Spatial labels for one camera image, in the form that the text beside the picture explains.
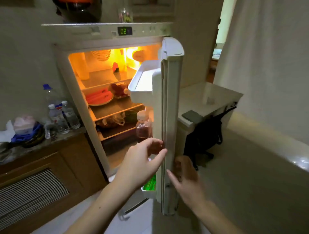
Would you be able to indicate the blue cloth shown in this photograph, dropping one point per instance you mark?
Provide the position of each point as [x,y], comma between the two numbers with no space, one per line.
[29,136]

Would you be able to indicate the clear drinking glass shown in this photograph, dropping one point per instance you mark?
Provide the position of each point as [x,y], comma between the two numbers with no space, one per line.
[125,15]

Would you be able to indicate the brown wooden cabinet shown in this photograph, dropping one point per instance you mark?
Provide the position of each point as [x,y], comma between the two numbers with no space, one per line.
[77,159]

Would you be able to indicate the person's left forearm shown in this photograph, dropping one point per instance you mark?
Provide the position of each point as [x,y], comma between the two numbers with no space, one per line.
[103,209]

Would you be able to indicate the dark grey wallet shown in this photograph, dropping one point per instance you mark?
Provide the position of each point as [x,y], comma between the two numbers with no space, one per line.
[192,117]

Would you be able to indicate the small red green item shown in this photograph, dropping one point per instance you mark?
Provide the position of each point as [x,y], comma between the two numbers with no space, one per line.
[115,67]

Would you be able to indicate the slatted vent grille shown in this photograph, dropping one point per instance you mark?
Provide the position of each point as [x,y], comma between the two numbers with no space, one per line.
[31,192]

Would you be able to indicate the black bowl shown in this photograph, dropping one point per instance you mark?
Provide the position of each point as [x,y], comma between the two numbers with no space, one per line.
[36,141]

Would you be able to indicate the white refrigerator body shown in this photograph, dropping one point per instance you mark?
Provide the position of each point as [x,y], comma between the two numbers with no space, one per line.
[79,33]

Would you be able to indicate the red watermelon slices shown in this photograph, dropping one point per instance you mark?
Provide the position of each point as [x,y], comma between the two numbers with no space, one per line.
[99,96]

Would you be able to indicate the white curtain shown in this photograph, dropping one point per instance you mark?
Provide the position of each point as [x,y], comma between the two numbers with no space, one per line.
[265,60]

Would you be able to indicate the black orange helmet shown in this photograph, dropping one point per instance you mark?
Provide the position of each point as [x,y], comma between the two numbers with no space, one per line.
[79,10]

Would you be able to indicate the white desk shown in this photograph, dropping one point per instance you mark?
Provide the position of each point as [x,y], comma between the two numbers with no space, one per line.
[198,96]

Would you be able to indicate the plastic bag of food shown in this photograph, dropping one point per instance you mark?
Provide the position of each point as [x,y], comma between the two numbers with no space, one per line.
[111,120]

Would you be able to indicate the person's right hand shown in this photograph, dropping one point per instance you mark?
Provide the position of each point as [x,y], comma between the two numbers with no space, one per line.
[189,183]

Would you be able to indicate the pink tissue pack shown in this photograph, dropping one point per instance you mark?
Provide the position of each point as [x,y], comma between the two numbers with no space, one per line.
[24,124]

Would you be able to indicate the clear food container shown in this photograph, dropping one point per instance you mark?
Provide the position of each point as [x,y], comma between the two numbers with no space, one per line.
[119,89]

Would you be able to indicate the bottle of brown drink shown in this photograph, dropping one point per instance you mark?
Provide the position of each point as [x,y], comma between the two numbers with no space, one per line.
[143,127]

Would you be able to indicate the green packet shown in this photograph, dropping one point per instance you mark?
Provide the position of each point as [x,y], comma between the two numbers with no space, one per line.
[150,184]

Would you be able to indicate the black office chair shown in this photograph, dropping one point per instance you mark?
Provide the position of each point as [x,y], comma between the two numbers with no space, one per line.
[205,135]

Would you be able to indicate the small clear glass jar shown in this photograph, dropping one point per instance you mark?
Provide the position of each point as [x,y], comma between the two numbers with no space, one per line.
[51,132]

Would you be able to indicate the white refrigerator door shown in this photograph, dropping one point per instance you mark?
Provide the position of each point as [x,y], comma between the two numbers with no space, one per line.
[172,96]

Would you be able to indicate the person's right thumb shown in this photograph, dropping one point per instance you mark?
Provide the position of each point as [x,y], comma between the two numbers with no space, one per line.
[173,179]

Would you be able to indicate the large blue-capped water bottle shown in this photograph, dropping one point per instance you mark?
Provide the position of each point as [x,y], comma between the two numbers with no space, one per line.
[51,95]

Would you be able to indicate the person's right forearm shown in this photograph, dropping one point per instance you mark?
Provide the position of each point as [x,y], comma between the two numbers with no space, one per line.
[214,220]

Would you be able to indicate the green vegetable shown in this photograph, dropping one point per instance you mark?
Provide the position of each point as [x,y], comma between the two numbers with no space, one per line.
[131,116]

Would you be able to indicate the small white-capped water bottle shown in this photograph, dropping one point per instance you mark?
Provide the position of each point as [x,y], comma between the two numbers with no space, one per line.
[58,119]
[70,115]

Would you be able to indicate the white low ledge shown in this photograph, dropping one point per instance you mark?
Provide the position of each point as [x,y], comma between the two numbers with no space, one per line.
[270,142]

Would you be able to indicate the person's left thumb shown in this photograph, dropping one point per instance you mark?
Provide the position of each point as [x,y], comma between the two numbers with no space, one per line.
[159,158]

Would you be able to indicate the person's left hand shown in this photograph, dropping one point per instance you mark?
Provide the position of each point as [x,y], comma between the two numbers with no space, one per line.
[136,164]

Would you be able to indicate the white plastic bag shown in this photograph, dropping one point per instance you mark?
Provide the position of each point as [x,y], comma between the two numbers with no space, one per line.
[6,133]

